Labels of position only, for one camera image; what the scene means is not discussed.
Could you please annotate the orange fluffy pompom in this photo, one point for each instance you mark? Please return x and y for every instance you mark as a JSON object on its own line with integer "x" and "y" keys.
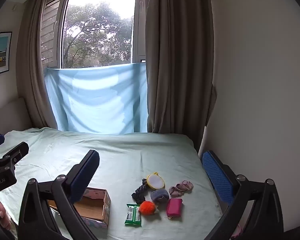
{"x": 147, "y": 208}

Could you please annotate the pink zip pouch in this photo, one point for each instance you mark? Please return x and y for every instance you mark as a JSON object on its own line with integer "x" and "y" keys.
{"x": 174, "y": 207}

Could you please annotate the yellow rimmed round pad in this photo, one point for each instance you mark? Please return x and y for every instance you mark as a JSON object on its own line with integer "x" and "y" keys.
{"x": 155, "y": 180}

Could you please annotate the beige curtain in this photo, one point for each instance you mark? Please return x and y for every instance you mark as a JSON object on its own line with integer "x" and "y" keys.
{"x": 180, "y": 55}
{"x": 32, "y": 80}

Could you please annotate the person's left hand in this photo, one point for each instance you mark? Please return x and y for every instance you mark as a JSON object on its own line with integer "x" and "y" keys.
{"x": 1, "y": 215}

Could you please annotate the window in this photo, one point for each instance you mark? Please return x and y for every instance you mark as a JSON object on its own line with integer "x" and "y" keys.
{"x": 95, "y": 30}

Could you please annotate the light blue hanging cloth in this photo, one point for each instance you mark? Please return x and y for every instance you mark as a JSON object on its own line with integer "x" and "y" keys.
{"x": 95, "y": 100}

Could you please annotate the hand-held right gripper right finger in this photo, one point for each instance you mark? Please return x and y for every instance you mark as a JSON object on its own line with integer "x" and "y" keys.
{"x": 218, "y": 177}

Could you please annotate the grey blue sock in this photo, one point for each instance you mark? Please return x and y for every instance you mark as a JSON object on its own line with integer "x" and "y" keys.
{"x": 159, "y": 195}

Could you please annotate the cardboard box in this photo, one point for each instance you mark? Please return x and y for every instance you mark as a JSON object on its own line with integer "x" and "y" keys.
{"x": 92, "y": 206}

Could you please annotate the louvred window shutter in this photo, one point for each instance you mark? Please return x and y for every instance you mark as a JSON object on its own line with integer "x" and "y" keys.
{"x": 50, "y": 30}

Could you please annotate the bed with pale green sheet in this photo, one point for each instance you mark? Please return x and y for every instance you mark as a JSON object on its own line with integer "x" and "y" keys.
{"x": 115, "y": 155}

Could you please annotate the framed wall picture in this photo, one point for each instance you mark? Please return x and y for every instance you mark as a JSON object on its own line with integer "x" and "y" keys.
{"x": 0, "y": 53}

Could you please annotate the dusty pink garment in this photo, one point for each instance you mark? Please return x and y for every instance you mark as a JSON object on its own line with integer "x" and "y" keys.
{"x": 181, "y": 188}

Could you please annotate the green wipes packet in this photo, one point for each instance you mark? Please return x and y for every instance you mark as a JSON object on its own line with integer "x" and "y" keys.
{"x": 132, "y": 216}

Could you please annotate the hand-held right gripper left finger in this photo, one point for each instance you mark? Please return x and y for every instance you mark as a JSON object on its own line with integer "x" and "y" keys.
{"x": 83, "y": 177}

